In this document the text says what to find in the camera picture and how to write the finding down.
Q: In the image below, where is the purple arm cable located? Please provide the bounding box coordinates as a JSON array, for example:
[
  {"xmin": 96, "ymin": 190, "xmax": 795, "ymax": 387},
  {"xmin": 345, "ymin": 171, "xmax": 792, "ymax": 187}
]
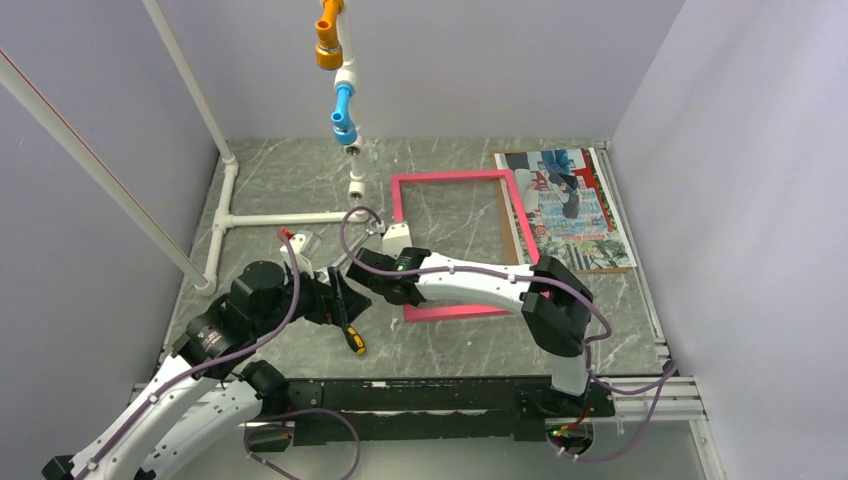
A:
[
  {"xmin": 339, "ymin": 205, "xmax": 680, "ymax": 465},
  {"xmin": 72, "ymin": 228, "xmax": 362, "ymax": 480}
]

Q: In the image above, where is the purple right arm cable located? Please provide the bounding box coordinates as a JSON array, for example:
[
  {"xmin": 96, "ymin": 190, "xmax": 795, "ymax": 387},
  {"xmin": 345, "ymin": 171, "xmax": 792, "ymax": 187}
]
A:
[{"xmin": 339, "ymin": 205, "xmax": 680, "ymax": 465}]

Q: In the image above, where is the silver combination wrench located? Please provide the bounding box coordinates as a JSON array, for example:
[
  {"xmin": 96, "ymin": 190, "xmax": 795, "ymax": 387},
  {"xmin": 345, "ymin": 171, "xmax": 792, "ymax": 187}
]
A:
[{"xmin": 315, "ymin": 220, "xmax": 384, "ymax": 284}]

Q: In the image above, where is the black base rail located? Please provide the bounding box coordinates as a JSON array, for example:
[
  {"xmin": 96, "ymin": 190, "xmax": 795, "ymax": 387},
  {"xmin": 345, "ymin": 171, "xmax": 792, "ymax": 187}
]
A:
[{"xmin": 256, "ymin": 375, "xmax": 616, "ymax": 446}]

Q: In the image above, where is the blue pipe fitting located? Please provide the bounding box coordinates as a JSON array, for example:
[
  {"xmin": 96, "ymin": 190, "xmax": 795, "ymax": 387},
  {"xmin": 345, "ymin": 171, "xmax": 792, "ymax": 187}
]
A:
[{"xmin": 331, "ymin": 83, "xmax": 358, "ymax": 146}]

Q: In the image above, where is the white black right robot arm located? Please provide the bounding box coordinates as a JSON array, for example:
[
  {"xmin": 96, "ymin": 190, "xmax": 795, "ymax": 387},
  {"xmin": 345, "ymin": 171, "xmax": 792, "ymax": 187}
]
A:
[{"xmin": 346, "ymin": 247, "xmax": 597, "ymax": 415}]

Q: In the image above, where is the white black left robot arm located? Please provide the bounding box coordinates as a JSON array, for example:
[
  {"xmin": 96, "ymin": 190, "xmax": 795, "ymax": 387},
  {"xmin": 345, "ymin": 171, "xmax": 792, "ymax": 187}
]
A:
[{"xmin": 42, "ymin": 261, "xmax": 372, "ymax": 479}]

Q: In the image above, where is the pink wooden photo frame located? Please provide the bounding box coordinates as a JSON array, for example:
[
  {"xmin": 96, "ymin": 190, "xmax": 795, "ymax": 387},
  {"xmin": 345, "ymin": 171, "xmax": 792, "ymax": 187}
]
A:
[{"xmin": 390, "ymin": 169, "xmax": 540, "ymax": 323}]

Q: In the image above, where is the white diagonal pole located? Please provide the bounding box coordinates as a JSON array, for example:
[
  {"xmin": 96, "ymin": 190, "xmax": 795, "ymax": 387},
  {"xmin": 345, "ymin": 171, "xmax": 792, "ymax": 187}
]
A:
[{"xmin": 1, "ymin": 51, "xmax": 215, "ymax": 293}]

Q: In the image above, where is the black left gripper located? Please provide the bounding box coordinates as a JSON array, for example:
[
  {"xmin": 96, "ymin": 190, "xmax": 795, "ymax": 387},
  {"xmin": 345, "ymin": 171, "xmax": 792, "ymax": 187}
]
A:
[{"xmin": 253, "ymin": 258, "xmax": 371, "ymax": 336}]

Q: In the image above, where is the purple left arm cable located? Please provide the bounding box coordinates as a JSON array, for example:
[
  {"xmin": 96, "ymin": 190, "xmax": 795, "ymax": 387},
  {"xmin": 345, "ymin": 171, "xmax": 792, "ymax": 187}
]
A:
[{"xmin": 72, "ymin": 228, "xmax": 362, "ymax": 480}]

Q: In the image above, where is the colourful printed photo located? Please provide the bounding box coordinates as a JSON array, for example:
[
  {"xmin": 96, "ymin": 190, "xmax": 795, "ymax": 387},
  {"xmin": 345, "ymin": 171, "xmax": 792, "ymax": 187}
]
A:
[{"xmin": 495, "ymin": 147, "xmax": 639, "ymax": 272}]

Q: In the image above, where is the white PVC pipe stand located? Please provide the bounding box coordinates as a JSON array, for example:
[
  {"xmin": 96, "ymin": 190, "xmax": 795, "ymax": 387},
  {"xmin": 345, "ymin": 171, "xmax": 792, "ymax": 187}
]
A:
[{"xmin": 143, "ymin": 0, "xmax": 372, "ymax": 297}]

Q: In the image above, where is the brown fibreboard backing panel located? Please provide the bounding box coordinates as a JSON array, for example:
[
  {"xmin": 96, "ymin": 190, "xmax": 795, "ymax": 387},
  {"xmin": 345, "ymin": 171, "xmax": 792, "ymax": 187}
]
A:
[{"xmin": 492, "ymin": 149, "xmax": 631, "ymax": 275}]

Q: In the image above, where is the yellow black screwdriver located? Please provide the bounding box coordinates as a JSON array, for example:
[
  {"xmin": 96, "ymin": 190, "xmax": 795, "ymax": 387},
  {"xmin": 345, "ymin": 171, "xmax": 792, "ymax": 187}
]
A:
[{"xmin": 329, "ymin": 269, "xmax": 366, "ymax": 355}]

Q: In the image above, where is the orange pipe fitting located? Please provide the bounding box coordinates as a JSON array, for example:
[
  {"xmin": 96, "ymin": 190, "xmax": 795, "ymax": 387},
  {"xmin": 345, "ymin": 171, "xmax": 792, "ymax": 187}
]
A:
[{"xmin": 314, "ymin": 0, "xmax": 344, "ymax": 71}]

